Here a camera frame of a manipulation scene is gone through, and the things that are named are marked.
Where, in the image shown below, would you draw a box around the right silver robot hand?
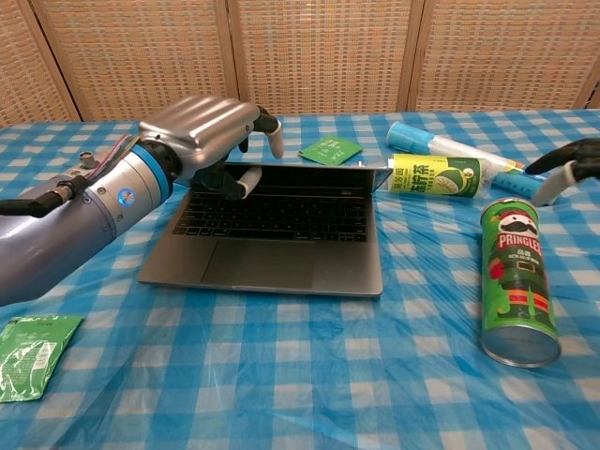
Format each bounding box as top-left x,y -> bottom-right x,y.
523,137 -> 600,208

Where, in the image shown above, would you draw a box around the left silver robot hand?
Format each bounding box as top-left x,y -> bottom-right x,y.
138,96 -> 285,202

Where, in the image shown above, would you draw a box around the silver laptop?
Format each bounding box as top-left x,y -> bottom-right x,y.
137,162 -> 394,297

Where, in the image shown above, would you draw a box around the woven wooden folding screen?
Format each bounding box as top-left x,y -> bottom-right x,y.
0,0 -> 600,128

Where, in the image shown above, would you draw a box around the small square green packet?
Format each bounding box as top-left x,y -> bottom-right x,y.
298,134 -> 366,166

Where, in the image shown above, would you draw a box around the green Pringles can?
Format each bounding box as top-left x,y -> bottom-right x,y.
478,196 -> 563,368

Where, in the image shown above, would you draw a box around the green-label lemon tea bottle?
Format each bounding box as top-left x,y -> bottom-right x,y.
358,153 -> 497,202

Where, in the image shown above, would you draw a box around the blue and clear plastic tube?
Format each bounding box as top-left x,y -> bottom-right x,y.
385,121 -> 568,207

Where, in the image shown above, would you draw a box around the blue checkered tablecloth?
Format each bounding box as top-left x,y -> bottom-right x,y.
0,108 -> 600,450

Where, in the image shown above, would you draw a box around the large green snack pouch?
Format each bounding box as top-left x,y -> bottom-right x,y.
0,314 -> 84,403

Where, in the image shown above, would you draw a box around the black cable with plug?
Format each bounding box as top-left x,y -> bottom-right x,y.
0,186 -> 77,219

